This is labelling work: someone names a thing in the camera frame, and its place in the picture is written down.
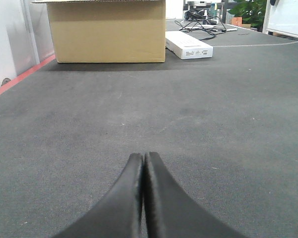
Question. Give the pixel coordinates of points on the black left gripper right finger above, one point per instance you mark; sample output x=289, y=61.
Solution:
x=171, y=212

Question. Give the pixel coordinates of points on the green potted plant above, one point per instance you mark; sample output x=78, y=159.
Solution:
x=251, y=11

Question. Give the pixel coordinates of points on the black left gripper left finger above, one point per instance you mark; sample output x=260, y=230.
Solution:
x=118, y=213

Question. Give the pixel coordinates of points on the large brown cardboard box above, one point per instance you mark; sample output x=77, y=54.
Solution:
x=107, y=31

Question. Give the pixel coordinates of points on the white panel board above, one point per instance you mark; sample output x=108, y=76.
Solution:
x=281, y=16

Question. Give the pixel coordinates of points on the white flat carton box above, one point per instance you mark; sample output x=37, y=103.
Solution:
x=187, y=47

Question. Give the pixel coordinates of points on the red conveyor edge strip left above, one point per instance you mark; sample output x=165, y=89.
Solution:
x=26, y=74

